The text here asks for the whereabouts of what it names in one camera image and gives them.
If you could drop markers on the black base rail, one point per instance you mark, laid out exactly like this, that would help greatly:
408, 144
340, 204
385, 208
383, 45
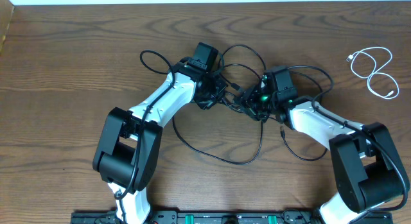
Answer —
173, 217

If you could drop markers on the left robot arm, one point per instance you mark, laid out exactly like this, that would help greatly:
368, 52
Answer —
128, 148

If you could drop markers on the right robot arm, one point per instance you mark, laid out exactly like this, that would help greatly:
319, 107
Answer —
369, 174

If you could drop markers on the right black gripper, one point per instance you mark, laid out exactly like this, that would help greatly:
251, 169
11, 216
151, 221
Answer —
247, 101

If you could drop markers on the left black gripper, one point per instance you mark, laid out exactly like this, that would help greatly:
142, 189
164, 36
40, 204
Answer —
207, 104

